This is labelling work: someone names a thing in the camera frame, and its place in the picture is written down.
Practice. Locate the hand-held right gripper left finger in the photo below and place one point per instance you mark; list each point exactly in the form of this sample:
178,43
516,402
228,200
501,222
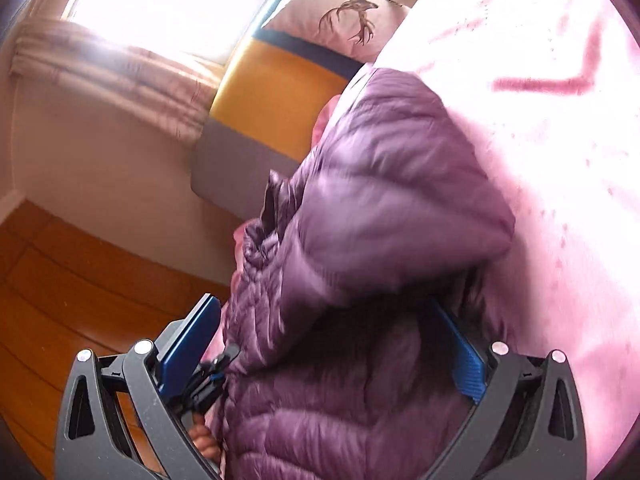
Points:
187,345

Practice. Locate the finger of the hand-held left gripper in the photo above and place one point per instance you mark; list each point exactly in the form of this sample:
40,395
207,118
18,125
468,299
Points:
225,362

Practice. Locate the grey yellow blue headboard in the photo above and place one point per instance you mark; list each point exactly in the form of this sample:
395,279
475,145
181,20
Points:
270,80

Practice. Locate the person's left hand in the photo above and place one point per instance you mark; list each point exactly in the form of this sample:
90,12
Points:
207,435

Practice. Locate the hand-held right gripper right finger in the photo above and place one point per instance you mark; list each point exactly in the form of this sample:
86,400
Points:
465,360

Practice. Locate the bed with pink cover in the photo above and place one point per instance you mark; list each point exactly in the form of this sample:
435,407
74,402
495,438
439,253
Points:
525,160

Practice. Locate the purple quilted down jacket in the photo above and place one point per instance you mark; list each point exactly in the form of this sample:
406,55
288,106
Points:
360,200

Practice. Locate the bedroom window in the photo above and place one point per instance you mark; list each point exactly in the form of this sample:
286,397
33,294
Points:
165,5

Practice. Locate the white deer print pillow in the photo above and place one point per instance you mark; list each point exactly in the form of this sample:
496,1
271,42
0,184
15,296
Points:
310,10

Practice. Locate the pink patterned curtain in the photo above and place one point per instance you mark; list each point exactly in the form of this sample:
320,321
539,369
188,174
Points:
125,80

